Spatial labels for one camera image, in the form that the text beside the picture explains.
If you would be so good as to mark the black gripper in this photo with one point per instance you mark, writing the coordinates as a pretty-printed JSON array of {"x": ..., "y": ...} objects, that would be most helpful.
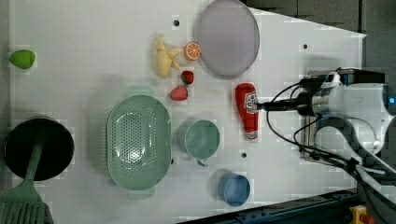
[{"x": 302, "y": 103}]

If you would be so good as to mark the red ketchup bottle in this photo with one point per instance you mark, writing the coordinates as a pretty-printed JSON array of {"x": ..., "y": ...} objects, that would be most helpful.
[{"x": 246, "y": 102}]

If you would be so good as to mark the green plastic strainer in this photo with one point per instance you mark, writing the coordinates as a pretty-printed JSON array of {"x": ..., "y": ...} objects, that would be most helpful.
[{"x": 138, "y": 143}]

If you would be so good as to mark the green mug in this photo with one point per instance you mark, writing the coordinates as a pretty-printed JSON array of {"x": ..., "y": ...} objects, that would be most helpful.
[{"x": 199, "y": 138}]

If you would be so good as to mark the grey round plate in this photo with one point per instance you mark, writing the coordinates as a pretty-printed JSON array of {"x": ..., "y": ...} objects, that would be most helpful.
[{"x": 229, "y": 37}]

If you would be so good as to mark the blue cup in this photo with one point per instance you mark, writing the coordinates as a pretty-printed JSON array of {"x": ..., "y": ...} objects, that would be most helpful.
[{"x": 233, "y": 189}]

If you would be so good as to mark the dark red strawberry toy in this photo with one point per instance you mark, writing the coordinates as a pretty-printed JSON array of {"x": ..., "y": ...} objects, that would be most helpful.
[{"x": 187, "y": 77}]

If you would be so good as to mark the pink strawberry toy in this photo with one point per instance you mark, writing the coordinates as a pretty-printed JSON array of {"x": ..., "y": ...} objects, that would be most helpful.
[{"x": 179, "y": 93}]

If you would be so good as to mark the orange slice toy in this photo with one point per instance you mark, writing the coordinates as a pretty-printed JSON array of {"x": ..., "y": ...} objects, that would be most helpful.
[{"x": 192, "y": 51}]

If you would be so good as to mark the yellow peeled banana toy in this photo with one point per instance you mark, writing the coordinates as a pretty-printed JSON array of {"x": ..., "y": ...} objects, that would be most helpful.
[{"x": 166, "y": 58}]

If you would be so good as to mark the green pear toy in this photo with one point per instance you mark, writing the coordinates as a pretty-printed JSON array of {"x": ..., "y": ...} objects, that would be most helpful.
[{"x": 23, "y": 59}]

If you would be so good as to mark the green spatula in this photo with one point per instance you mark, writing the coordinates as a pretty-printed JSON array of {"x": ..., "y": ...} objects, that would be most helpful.
[{"x": 23, "y": 204}]

